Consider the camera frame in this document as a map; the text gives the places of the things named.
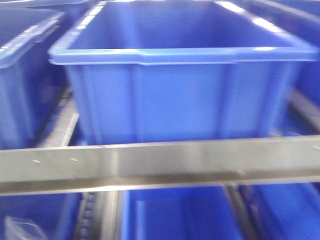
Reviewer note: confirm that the blue bin left neighbour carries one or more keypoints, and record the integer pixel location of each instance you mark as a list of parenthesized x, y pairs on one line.
[(30, 86)]

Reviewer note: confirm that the steel shelf rail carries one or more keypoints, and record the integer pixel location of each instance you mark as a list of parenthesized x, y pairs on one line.
[(154, 165)]

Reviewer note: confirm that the blue bin lower left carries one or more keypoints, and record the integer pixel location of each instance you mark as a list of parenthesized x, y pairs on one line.
[(55, 214)]

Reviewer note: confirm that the blue target bin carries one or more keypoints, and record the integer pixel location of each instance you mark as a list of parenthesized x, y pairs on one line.
[(178, 70)]

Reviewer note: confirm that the blue bin lower shelf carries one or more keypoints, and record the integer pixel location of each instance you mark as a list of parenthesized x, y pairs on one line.
[(187, 213)]

